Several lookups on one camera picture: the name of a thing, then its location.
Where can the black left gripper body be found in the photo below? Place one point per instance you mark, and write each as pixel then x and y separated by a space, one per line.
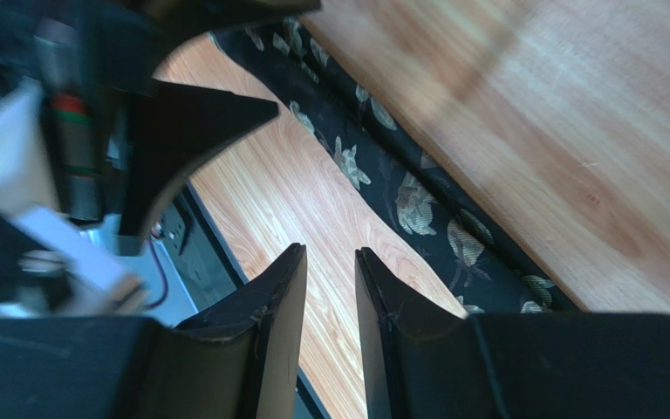
pixel 83 54

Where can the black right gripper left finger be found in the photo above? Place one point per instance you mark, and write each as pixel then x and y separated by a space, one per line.
pixel 236 359

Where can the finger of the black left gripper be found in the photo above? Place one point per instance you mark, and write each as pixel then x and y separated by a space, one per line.
pixel 172 133
pixel 175 22

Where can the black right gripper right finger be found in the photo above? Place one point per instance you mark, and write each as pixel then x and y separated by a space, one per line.
pixel 421 361

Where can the black floral necktie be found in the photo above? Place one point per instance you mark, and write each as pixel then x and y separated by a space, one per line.
pixel 479 263

